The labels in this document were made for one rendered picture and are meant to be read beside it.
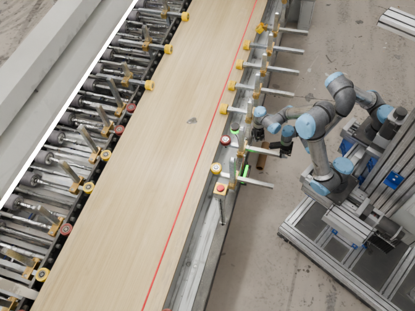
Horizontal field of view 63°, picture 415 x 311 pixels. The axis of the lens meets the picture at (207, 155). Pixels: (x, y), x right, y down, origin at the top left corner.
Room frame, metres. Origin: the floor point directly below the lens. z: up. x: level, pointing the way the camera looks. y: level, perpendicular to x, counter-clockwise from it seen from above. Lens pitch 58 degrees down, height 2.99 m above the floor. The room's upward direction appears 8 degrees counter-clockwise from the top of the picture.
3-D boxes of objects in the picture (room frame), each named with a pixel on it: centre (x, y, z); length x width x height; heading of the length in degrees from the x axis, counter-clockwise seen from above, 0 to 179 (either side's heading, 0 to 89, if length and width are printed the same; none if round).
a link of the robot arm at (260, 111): (1.31, -0.36, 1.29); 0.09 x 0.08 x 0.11; 31
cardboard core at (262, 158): (1.77, -0.55, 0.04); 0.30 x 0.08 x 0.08; 156
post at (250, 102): (1.58, -0.35, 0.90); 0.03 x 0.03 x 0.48; 66
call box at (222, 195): (0.88, -0.05, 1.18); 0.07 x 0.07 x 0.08; 66
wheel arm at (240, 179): (1.13, -0.23, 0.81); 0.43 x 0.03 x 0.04; 66
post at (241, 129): (1.35, -0.25, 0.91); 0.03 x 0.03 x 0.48; 66
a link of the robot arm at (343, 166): (0.90, -0.76, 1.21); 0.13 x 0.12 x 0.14; 121
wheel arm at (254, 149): (1.36, -0.33, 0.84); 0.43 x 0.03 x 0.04; 66
